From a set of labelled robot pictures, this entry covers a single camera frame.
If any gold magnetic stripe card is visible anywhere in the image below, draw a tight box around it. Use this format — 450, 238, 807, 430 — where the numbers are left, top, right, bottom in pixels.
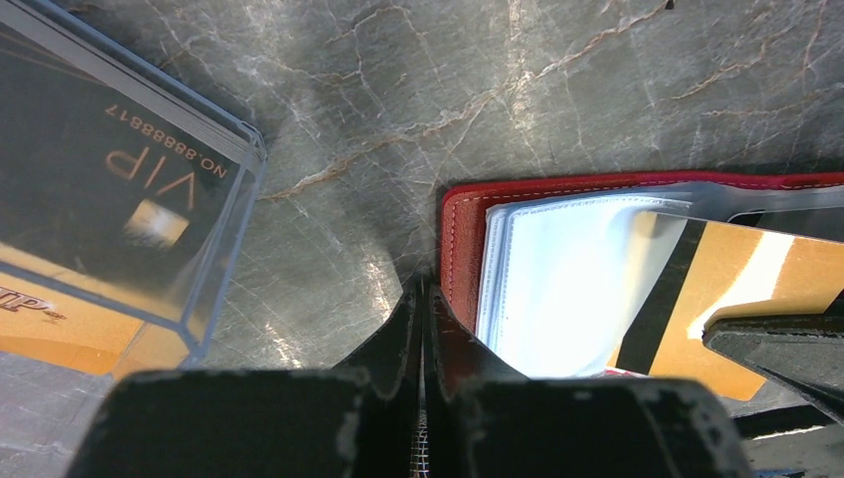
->
606, 212, 843, 401

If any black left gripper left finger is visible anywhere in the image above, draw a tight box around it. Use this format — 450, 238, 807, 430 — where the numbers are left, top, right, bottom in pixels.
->
68, 280, 422, 477

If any black microphone with silver grille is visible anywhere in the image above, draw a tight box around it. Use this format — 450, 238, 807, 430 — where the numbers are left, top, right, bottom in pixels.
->
409, 421, 430, 478

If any black VIP card stack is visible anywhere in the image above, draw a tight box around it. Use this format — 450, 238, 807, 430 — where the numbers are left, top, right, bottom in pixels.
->
1, 26, 242, 305

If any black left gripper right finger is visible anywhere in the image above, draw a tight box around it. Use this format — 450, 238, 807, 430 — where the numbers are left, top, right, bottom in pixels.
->
421, 285, 752, 477

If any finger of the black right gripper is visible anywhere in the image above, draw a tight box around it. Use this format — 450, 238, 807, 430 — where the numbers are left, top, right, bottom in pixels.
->
703, 295, 843, 423

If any red leather card holder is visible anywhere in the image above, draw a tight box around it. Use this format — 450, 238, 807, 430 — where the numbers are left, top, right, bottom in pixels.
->
439, 169, 844, 380

